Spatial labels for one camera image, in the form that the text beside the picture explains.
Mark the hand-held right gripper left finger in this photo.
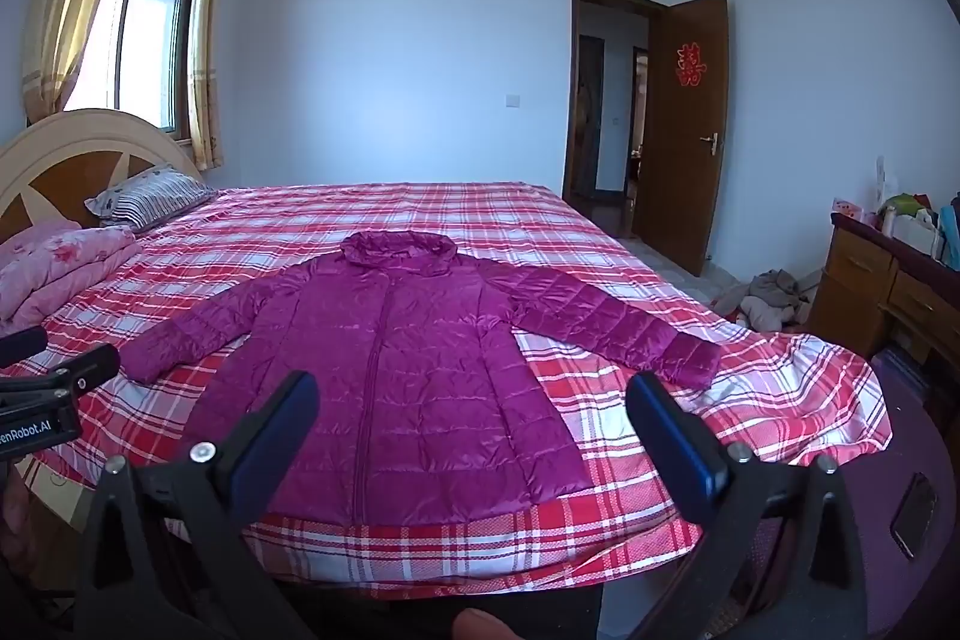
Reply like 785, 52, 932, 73
73, 370, 321, 640

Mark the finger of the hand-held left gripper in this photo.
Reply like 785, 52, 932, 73
0, 326, 50, 369
0, 342, 122, 402

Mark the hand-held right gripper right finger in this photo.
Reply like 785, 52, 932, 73
625, 371, 893, 640

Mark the purple down jacket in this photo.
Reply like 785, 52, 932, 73
120, 230, 722, 530

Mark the pile of clothes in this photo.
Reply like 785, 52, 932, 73
709, 269, 820, 333

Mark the cream bed footboard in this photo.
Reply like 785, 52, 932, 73
19, 449, 102, 515

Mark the pink floral quilt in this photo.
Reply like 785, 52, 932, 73
0, 218, 140, 335

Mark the striped pillow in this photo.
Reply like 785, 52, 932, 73
84, 164, 218, 234

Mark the cream wooden headboard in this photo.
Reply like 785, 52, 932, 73
0, 107, 205, 244

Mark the red plaid bed sheet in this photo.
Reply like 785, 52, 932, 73
15, 181, 893, 600

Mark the purple stool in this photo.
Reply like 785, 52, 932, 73
754, 415, 960, 640

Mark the black phone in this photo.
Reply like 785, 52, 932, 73
889, 471, 939, 561

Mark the brown wooden door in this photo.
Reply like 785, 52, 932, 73
630, 0, 730, 278

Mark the clutter on desk top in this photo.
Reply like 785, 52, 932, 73
876, 192, 947, 260

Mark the window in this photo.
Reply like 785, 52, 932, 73
64, 0, 207, 139

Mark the red paper door decoration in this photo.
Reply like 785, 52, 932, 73
674, 40, 708, 87

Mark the brown door frame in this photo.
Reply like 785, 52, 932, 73
562, 0, 666, 214

